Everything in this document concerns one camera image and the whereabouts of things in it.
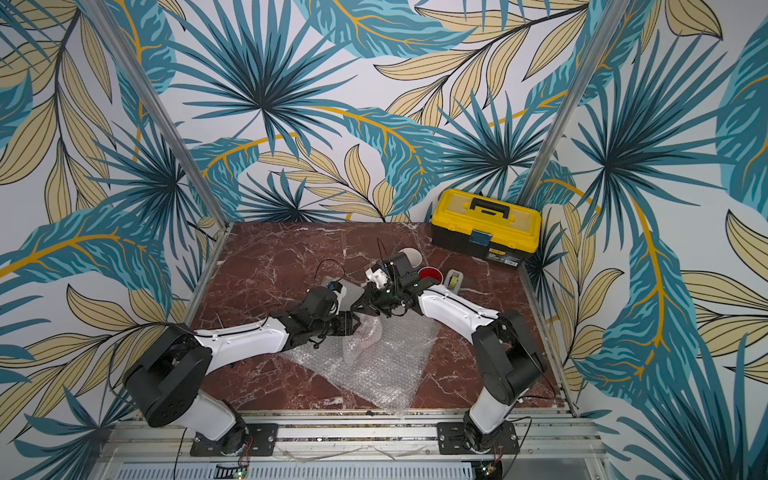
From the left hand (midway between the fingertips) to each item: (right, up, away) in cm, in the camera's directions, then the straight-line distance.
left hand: (355, 325), depth 87 cm
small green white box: (+31, +12, +10) cm, 35 cm away
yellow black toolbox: (+42, +30, +12) cm, 53 cm away
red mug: (+3, -2, -6) cm, 7 cm away
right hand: (0, +6, -6) cm, 9 cm away
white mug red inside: (+24, +15, +9) cm, 30 cm away
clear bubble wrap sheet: (+8, -10, -2) cm, 13 cm away
